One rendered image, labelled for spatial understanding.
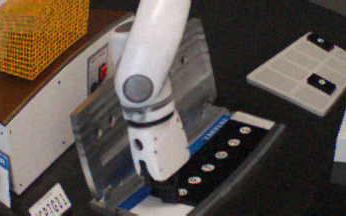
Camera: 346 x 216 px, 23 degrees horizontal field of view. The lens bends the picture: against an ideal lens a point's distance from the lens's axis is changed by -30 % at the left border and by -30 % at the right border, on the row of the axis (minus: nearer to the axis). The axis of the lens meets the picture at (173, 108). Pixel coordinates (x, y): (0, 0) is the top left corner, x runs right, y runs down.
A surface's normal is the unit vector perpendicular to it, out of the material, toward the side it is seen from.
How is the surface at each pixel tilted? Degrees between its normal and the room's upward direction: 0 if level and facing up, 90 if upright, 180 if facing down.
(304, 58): 0
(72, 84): 90
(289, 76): 0
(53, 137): 90
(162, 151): 77
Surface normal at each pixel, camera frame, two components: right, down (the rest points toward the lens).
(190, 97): 0.85, 0.09
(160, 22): 0.18, -0.23
